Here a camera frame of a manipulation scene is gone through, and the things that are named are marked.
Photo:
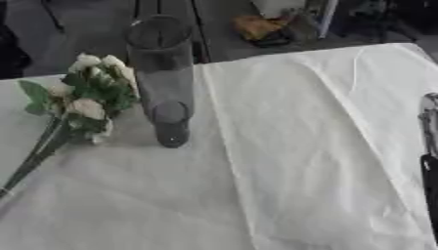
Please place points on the white flower bouquet green leaves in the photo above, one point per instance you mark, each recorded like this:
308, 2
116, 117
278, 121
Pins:
91, 94

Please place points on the yellow brown bag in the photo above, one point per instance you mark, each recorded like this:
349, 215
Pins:
256, 27

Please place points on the white box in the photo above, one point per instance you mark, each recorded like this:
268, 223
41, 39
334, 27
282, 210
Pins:
277, 6

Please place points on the white flat panel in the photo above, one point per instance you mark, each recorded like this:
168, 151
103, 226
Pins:
328, 16

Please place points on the clear grey glass vase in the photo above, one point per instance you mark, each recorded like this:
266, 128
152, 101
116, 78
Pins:
162, 81

